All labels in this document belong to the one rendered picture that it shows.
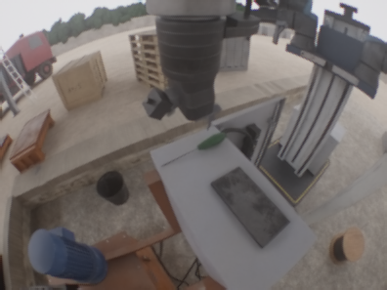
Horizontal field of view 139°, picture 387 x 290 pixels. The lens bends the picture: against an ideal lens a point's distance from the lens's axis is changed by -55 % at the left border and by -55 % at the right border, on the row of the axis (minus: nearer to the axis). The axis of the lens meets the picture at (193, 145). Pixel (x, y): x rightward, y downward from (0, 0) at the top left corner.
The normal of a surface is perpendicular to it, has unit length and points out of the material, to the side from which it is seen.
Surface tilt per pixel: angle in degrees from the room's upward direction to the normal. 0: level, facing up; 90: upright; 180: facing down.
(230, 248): 0
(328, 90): 90
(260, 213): 0
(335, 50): 90
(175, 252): 0
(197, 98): 83
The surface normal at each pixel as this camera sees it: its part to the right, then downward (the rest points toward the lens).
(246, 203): -0.03, -0.69
